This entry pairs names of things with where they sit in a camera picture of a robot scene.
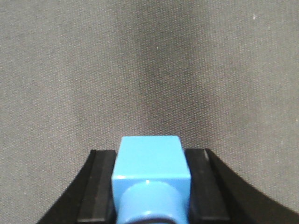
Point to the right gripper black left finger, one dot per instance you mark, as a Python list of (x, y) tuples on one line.
[(88, 199)]

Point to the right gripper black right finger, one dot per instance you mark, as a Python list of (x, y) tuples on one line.
[(220, 196)]

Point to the light blue block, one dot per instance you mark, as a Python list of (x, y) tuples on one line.
[(151, 181)]

